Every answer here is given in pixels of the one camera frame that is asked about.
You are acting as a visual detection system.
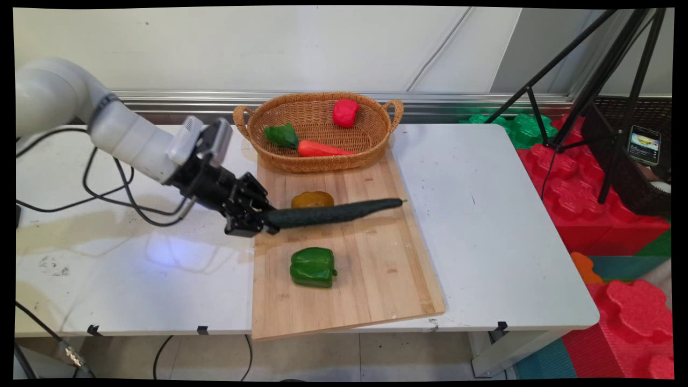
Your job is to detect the yellow toy bell pepper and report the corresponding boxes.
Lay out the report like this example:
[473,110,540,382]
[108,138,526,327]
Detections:
[291,191,335,209]

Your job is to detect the dark green toy cucumber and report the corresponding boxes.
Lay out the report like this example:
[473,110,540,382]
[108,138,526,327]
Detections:
[262,198,407,231]

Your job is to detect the wooden cutting board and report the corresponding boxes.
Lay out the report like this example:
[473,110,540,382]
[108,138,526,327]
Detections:
[251,145,446,342]

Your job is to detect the black tripod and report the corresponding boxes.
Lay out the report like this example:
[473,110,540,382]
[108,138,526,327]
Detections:
[484,8,667,205]

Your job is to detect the smartphone with lit screen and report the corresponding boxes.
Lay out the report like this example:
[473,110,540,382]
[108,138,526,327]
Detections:
[627,125,661,166]

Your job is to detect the aluminium wall rail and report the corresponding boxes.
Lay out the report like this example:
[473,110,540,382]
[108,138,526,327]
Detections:
[110,90,574,125]

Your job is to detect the orange toy carrot, green leaves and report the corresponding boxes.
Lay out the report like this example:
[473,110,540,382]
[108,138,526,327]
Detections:
[263,122,355,158]

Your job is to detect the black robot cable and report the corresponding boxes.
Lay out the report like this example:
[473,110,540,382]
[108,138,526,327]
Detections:
[82,146,195,227]
[16,127,135,213]

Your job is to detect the large red foam block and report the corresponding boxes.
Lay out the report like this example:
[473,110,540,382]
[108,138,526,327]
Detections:
[516,114,671,256]

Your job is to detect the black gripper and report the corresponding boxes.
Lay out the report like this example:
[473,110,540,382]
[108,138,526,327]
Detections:
[170,153,280,238]

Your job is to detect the red foam block with knobs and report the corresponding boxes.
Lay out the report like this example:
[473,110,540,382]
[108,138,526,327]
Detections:
[562,279,675,380]

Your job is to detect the black cable with metal connector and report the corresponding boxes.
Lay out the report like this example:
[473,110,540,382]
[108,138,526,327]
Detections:
[15,301,97,379]

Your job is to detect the orange foam piece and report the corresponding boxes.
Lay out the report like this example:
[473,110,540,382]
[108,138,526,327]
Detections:
[570,252,604,285]

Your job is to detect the green toy bell pepper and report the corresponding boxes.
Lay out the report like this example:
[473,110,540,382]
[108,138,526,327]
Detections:
[289,247,338,289]

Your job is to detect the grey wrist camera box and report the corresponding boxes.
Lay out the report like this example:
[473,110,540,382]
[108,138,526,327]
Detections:
[167,116,233,167]

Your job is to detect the woven wicker basket with handles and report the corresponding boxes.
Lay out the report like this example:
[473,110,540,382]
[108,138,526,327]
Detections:
[233,91,405,173]

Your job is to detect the green foam block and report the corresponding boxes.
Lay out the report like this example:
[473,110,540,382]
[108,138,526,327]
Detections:
[460,112,560,150]

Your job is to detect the white table leg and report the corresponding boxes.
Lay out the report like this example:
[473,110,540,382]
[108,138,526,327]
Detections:
[468,329,566,378]

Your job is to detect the red toy bell pepper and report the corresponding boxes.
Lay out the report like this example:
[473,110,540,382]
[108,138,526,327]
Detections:
[332,98,360,128]

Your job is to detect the black cable under table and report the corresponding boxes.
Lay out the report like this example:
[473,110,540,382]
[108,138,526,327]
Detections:
[153,334,175,381]
[239,334,254,382]

